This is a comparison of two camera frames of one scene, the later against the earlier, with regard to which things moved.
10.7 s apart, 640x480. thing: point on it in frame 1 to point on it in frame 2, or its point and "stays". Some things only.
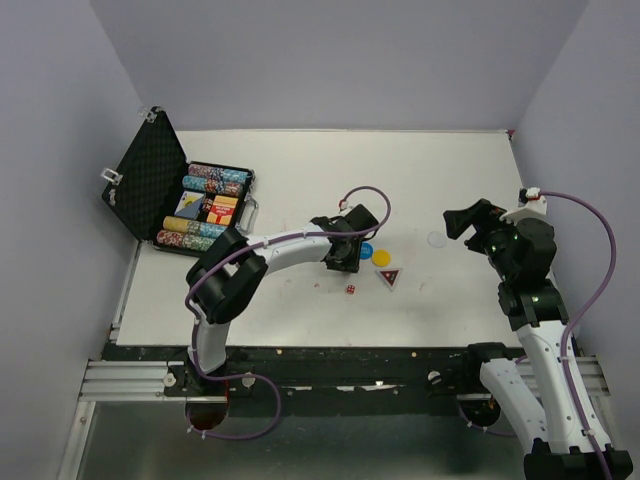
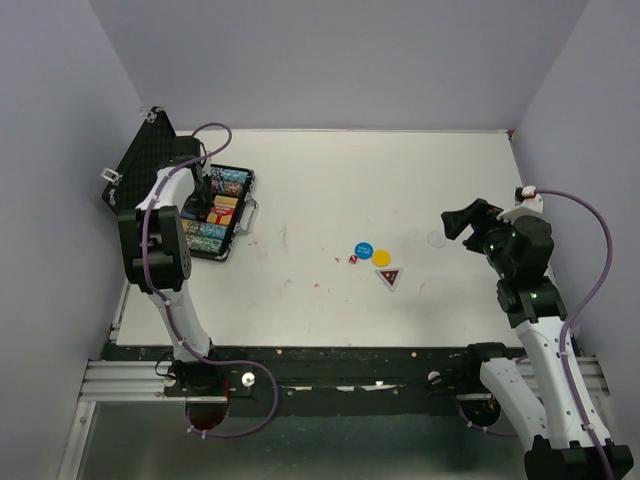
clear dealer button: x=436 y=239 stays
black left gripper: x=350 y=266 to x=204 y=205
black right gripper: x=485 y=216 stays
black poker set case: x=174 y=203 stays
